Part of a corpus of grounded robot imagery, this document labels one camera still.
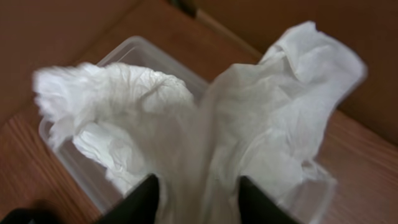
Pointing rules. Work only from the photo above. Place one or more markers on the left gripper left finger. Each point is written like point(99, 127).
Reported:
point(139, 207)

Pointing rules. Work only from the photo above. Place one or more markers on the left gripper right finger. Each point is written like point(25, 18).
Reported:
point(256, 208)

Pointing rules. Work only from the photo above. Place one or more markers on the white napkin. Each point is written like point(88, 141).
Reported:
point(265, 121)

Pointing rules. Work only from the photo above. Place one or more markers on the clear plastic bin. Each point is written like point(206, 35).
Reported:
point(306, 202)

